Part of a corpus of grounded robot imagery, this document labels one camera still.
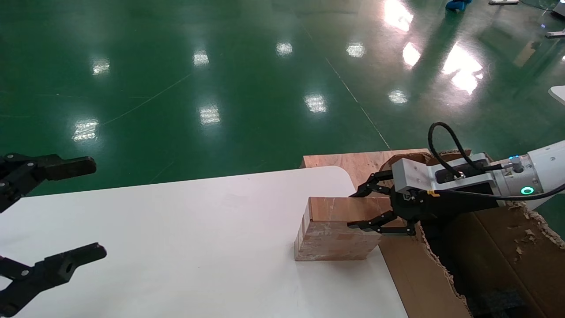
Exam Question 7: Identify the brown wooden block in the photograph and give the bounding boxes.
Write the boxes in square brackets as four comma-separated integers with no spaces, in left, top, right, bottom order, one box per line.
[294,196,395,262]

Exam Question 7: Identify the black smooth camera cable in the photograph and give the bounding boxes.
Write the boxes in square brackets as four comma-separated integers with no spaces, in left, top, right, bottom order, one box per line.
[426,183,565,204]

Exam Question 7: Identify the light wooden board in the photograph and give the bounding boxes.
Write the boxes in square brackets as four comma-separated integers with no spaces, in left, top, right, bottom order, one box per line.
[302,149,431,199]

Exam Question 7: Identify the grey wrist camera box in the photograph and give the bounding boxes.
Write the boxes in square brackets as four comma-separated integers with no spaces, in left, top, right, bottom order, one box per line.
[391,152,501,195]

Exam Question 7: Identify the black foam block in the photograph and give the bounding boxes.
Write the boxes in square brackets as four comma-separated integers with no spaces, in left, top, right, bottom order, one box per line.
[466,289,528,318]

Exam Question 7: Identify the black braided cable loop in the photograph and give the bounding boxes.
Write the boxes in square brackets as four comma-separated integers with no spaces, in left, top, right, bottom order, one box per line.
[428,122,504,179]

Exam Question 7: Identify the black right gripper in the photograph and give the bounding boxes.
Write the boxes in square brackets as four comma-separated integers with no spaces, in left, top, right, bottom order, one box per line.
[347,170,500,236]

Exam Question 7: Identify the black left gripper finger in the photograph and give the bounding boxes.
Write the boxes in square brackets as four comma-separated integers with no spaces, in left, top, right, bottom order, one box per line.
[0,152,97,212]
[0,242,107,318]

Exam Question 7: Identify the big torn cardboard box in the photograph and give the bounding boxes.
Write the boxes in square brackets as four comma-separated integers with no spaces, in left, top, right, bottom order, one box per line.
[377,150,565,318]

